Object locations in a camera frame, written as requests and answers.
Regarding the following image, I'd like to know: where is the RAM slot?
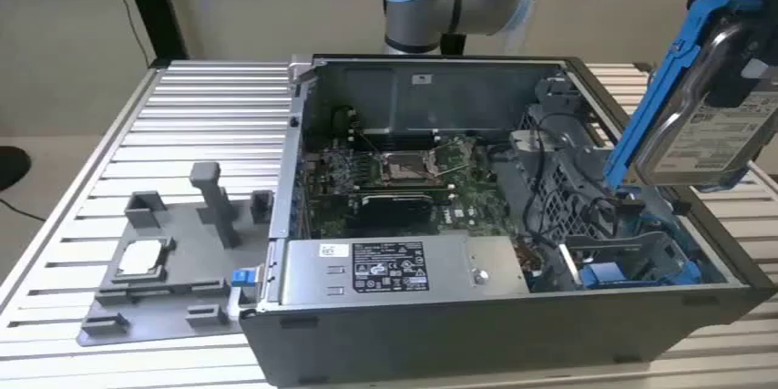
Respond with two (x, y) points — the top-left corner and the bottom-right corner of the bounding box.
(349, 180), (457, 193)

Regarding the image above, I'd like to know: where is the blue disk carrier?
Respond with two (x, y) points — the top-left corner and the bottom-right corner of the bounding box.
(579, 261), (636, 291)

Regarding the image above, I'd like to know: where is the grey parts rack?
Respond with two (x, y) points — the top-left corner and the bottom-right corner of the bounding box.
(74, 160), (276, 348)

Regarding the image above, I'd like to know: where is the grey power supply unit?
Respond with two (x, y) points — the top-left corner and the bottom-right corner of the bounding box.
(277, 235), (531, 309)

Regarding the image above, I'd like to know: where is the green motherboard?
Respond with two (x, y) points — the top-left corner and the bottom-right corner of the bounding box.
(300, 132), (531, 241)

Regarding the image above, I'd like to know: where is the black open PC case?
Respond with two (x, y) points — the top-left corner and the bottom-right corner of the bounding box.
(239, 53), (770, 385)

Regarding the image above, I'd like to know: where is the grey metal disk bay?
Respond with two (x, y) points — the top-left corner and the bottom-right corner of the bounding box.
(489, 102), (706, 291)

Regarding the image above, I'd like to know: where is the silver CPU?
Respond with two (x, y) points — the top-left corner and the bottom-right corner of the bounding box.
(116, 240), (171, 277)

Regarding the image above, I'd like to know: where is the hard disk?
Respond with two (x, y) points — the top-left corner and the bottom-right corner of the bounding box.
(604, 0), (778, 194)

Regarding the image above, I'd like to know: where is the open socket cover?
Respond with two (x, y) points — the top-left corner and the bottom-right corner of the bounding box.
(431, 138), (476, 175)

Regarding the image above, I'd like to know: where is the black disk wire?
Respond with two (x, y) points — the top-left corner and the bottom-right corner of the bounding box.
(580, 193), (644, 244)

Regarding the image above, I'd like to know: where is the thin black wall cable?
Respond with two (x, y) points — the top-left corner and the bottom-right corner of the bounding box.
(100, 0), (153, 67)

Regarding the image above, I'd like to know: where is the CPU socket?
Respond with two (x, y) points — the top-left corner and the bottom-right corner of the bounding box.
(377, 149), (440, 181)

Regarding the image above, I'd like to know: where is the black round stool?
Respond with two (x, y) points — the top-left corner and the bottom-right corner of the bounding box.
(0, 145), (33, 191)

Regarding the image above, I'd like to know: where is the black looped case wire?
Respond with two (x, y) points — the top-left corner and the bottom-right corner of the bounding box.
(523, 111), (615, 247)

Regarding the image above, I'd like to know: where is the black graphics card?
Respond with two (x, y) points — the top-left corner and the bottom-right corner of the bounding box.
(347, 191), (436, 231)

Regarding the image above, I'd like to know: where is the black frame post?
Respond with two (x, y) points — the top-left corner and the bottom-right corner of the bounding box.
(114, 0), (189, 63)

